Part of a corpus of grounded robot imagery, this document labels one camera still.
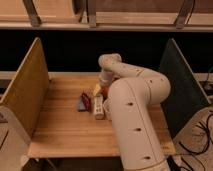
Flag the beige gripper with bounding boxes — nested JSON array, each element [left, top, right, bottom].
[[93, 82, 110, 98]]

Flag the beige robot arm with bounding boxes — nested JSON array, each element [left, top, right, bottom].
[[98, 53, 171, 171]]

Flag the grey and red flat object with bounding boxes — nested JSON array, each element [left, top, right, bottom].
[[77, 92, 91, 112]]

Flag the left wooden side panel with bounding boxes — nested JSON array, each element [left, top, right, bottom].
[[0, 37, 49, 138]]

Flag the right dark side panel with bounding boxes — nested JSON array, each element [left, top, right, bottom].
[[159, 38, 211, 138]]

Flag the wooden shelf with brackets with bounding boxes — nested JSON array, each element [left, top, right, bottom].
[[0, 0, 213, 32]]

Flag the black cables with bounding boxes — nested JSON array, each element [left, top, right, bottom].
[[178, 111, 213, 171]]

